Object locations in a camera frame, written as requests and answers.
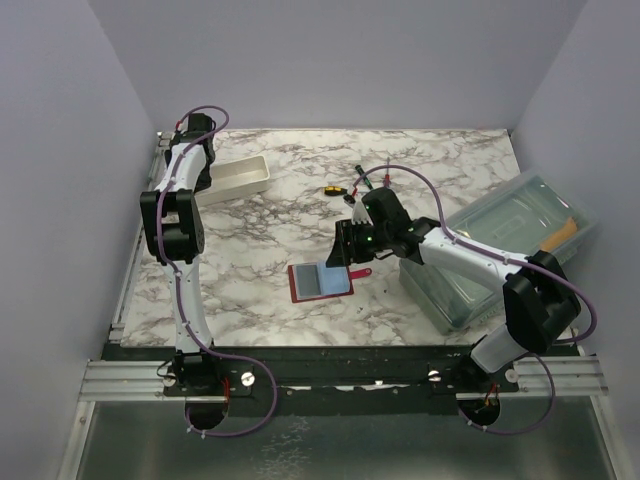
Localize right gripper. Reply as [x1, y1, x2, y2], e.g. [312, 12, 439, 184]
[326, 218, 391, 268]

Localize red card holder wallet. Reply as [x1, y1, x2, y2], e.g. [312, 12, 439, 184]
[287, 262, 372, 304]

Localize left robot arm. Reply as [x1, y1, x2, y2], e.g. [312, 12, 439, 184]
[140, 113, 222, 395]

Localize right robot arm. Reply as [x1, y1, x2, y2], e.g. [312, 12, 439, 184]
[326, 188, 581, 392]

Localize yellow black screwdriver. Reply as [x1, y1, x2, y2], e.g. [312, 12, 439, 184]
[323, 186, 349, 197]

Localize white rectangular tray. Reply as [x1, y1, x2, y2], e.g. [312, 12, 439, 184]
[195, 155, 271, 208]

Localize blue red screwdriver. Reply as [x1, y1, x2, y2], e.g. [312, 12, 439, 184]
[383, 158, 391, 188]

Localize green black screwdriver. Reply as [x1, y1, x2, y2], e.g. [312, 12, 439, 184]
[354, 164, 374, 190]

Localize clear plastic storage box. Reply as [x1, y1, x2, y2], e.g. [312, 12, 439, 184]
[399, 172, 596, 335]

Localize orange item in box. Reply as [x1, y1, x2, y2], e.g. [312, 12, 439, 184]
[539, 217, 578, 252]

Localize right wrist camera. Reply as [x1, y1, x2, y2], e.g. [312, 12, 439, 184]
[343, 194, 373, 225]

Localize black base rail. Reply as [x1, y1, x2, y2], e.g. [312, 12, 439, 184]
[81, 344, 602, 417]

